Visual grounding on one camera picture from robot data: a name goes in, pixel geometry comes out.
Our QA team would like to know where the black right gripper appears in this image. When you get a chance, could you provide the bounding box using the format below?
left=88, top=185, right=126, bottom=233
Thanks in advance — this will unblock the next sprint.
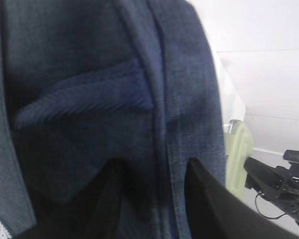
left=244, top=157, right=299, bottom=199

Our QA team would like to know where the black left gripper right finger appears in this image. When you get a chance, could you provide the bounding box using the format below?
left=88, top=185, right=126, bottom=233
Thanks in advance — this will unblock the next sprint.
left=185, top=158, right=297, bottom=239

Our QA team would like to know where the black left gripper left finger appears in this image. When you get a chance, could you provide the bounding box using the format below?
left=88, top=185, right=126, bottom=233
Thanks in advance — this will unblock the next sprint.
left=18, top=159, right=125, bottom=239

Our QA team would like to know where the glass container with green lid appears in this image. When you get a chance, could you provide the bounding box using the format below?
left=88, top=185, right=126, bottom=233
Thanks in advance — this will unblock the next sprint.
left=224, top=119, right=254, bottom=200

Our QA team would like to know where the navy blue lunch bag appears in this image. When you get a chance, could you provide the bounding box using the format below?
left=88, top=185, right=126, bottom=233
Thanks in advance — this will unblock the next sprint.
left=0, top=0, right=226, bottom=239

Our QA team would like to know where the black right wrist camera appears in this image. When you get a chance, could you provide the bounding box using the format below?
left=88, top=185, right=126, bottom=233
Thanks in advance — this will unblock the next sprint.
left=283, top=150, right=299, bottom=163

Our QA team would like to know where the black camera cable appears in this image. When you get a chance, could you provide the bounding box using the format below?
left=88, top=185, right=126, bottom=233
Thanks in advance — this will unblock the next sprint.
left=254, top=190, right=299, bottom=231

